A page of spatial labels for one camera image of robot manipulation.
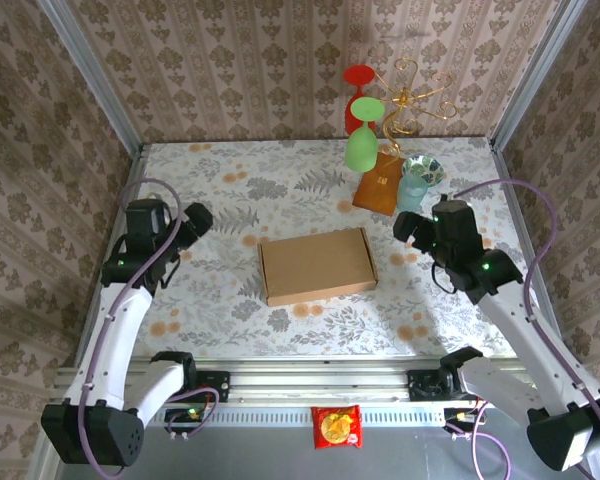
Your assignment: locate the brown cardboard box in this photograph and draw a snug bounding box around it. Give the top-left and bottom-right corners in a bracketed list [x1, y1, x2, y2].
[257, 227, 380, 307]

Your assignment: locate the light blue cup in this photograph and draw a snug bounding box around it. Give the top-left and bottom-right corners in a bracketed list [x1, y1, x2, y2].
[396, 172, 429, 215]

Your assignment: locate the orange brown envelope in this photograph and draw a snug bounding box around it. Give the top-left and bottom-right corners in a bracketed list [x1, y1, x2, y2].
[352, 151, 404, 217]

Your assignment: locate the green patterned bowl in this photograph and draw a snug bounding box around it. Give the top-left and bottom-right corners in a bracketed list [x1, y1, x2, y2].
[401, 154, 445, 187]

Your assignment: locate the green plastic goblet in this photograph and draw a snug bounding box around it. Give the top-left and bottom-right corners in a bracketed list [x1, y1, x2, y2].
[343, 96, 385, 171]

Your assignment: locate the floral table cover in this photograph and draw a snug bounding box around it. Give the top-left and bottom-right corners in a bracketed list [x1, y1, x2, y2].
[97, 137, 556, 359]

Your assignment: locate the red plastic goblet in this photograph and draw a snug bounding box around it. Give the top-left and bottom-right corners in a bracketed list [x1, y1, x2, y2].
[342, 64, 376, 135]

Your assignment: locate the small black circuit board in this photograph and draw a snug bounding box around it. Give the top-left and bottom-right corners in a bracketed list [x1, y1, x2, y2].
[164, 407, 207, 427]
[443, 407, 481, 427]

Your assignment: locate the red snack packet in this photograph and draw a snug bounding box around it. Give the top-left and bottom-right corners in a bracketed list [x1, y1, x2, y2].
[310, 404, 364, 450]

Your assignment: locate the grey metal tray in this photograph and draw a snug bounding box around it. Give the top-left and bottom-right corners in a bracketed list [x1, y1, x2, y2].
[27, 404, 600, 480]

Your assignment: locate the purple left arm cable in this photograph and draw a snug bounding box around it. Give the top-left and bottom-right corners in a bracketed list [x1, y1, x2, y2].
[77, 178, 221, 476]

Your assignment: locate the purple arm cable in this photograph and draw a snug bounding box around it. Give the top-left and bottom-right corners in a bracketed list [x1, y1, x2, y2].
[77, 178, 221, 476]
[452, 178, 600, 480]

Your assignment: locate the aluminium side rail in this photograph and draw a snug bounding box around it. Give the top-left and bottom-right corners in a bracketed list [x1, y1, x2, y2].
[488, 139, 570, 362]
[73, 143, 149, 369]

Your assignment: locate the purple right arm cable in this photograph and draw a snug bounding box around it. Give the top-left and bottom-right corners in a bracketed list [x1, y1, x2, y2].
[452, 178, 600, 480]

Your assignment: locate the gold wire stand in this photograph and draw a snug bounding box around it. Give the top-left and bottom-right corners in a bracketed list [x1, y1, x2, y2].
[372, 57, 459, 159]

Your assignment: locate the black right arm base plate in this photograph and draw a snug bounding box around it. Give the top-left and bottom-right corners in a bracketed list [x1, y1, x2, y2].
[407, 368, 451, 401]

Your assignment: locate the aluminium corner post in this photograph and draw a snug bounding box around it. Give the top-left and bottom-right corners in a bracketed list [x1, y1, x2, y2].
[488, 0, 592, 151]
[35, 0, 145, 157]

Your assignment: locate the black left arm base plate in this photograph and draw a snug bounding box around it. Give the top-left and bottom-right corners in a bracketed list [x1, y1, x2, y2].
[193, 370, 231, 403]

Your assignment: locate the aluminium cross rail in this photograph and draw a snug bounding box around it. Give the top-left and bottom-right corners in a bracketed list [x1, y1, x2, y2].
[49, 363, 594, 407]

